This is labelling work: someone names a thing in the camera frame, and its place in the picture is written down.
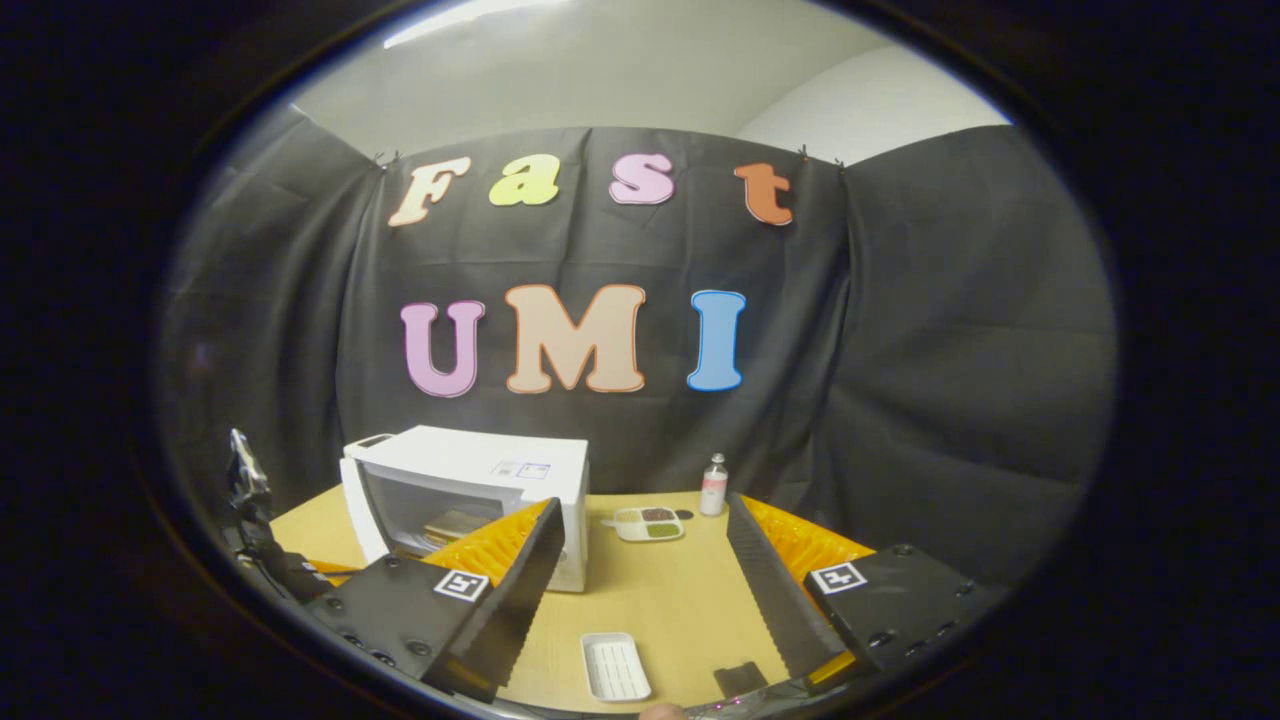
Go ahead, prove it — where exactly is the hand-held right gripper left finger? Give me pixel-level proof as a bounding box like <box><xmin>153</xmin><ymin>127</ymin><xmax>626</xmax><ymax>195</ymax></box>
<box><xmin>300</xmin><ymin>496</ymin><xmax>567</xmax><ymax>704</ymax></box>

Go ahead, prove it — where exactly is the white microwave oven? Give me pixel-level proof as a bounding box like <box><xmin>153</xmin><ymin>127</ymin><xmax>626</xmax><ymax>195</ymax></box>
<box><xmin>340</xmin><ymin>425</ymin><xmax>591</xmax><ymax>593</ymax></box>

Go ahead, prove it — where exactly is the small black flat object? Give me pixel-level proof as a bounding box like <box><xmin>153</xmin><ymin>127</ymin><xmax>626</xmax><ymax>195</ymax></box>
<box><xmin>713</xmin><ymin>660</ymin><xmax>769</xmax><ymax>700</ymax></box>

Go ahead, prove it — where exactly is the small bottle with pink label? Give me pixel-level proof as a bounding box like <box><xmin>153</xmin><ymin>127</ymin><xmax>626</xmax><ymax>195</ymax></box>
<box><xmin>699</xmin><ymin>452</ymin><xmax>729</xmax><ymax>517</ymax></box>

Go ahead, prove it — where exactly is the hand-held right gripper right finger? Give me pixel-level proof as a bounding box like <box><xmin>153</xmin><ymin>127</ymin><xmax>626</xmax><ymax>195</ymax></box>
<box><xmin>725</xmin><ymin>491</ymin><xmax>1008</xmax><ymax>699</ymax></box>

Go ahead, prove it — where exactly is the white rectangular tray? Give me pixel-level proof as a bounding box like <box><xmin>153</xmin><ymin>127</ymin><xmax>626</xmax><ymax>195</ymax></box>
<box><xmin>581</xmin><ymin>631</ymin><xmax>652</xmax><ymax>703</ymax></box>

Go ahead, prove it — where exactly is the white compartment seasoning dish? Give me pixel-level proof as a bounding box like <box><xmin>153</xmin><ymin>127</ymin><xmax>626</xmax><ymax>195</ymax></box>
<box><xmin>612</xmin><ymin>506</ymin><xmax>687</xmax><ymax>543</ymax></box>

